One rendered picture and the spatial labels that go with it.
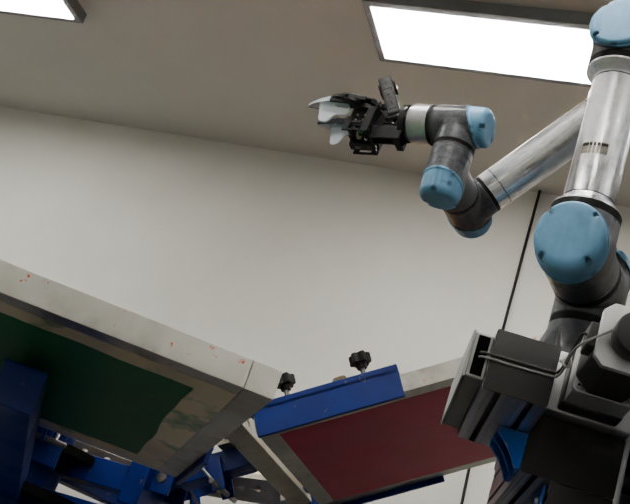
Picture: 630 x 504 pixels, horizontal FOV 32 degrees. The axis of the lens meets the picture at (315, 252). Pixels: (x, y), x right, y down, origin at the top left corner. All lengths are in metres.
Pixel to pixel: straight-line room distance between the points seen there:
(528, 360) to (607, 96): 0.58
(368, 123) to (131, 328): 0.86
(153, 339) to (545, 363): 0.53
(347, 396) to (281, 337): 2.69
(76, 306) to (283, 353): 3.54
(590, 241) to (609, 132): 0.22
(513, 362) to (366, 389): 0.71
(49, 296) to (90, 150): 4.41
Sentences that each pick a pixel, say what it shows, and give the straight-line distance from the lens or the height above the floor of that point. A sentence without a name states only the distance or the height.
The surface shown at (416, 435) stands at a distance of 2.43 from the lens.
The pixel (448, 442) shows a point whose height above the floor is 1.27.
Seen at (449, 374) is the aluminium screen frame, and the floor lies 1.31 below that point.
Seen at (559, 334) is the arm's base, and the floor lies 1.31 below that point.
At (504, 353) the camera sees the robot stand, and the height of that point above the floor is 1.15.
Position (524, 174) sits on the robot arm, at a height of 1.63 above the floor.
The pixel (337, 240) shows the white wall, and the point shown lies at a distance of 5.01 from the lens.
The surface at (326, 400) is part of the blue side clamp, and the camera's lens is 2.20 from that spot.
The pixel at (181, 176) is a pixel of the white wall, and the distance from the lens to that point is 5.43.
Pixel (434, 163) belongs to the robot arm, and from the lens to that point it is 1.95.
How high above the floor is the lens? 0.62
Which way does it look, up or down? 22 degrees up
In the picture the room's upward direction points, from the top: 19 degrees clockwise
